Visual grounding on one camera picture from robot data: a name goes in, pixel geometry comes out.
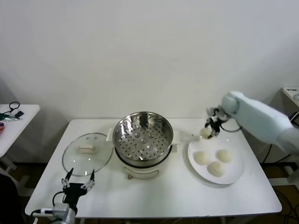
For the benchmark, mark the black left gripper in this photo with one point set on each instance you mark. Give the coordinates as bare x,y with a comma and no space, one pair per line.
73,191

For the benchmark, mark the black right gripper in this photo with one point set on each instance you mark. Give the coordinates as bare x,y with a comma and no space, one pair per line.
215,124

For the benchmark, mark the white steamed baozi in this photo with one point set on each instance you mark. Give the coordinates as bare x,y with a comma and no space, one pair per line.
205,133
217,168
202,157
225,155

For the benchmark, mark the round glass lid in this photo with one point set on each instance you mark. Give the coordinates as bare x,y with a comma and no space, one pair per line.
98,161

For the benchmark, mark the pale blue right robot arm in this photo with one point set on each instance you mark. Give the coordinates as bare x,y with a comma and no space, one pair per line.
257,112

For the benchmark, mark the perforated steel steamer basket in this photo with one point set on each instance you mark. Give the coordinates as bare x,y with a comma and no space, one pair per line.
130,123

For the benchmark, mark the white round plate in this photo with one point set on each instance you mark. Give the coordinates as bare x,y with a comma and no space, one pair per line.
233,172

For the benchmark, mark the black bulky object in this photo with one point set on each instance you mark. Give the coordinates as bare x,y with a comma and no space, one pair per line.
7,198

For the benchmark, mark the black metal floor bar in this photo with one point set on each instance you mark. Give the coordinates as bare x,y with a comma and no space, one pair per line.
280,165

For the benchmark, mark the white folding side table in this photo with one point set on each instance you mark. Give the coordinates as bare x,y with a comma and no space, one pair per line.
28,121

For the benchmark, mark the clear tape roll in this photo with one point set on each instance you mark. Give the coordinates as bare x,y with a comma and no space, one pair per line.
294,97

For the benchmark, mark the small black rectangular object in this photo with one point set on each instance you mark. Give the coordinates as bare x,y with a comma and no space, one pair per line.
20,114

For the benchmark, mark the silver metal tool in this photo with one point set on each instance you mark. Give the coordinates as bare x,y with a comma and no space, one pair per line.
11,118

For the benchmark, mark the red flat item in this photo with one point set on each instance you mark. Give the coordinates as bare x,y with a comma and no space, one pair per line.
2,129

